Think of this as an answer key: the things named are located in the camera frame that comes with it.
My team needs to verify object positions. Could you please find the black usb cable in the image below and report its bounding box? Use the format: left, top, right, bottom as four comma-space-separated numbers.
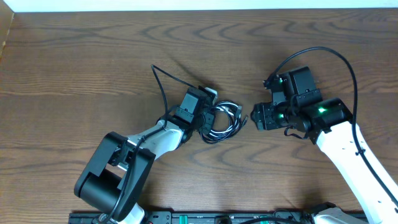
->
198, 101, 249, 145

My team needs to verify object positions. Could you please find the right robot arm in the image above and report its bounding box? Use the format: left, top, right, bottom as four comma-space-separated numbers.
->
251, 67, 397, 223

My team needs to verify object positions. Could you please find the white usb cable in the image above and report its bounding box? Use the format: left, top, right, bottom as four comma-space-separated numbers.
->
206, 104, 240, 138

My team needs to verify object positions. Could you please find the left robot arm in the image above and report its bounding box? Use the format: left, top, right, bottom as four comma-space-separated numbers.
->
74, 86, 218, 223

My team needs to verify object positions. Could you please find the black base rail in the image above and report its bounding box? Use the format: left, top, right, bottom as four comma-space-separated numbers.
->
68, 203, 371, 224

